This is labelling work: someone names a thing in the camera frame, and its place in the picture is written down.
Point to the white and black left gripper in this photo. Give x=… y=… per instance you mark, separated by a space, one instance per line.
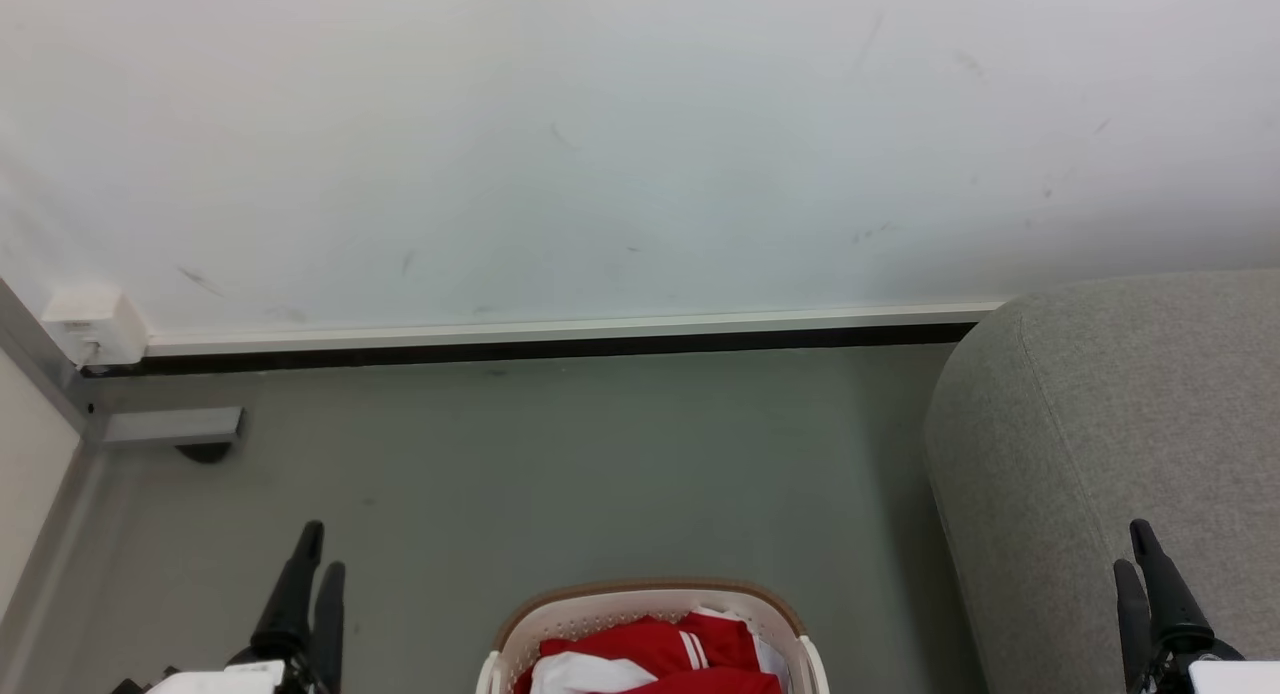
x=240 y=676

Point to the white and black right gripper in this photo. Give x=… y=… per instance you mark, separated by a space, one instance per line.
x=1225 y=676

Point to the red and white garment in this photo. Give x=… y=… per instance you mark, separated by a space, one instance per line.
x=660 y=654

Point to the grey fabric sofa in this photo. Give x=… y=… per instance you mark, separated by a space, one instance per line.
x=1110 y=454

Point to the white laundry basket brown rim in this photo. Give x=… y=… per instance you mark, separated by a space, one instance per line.
x=640 y=604

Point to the white and black baseboard strip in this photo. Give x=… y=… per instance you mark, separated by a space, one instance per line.
x=560 y=336

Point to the grey metal floor bracket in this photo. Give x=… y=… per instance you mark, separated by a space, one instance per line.
x=175 y=426

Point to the white wall socket box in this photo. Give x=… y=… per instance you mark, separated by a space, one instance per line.
x=98 y=324

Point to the grey aluminium frame post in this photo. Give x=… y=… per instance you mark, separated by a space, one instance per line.
x=45 y=364

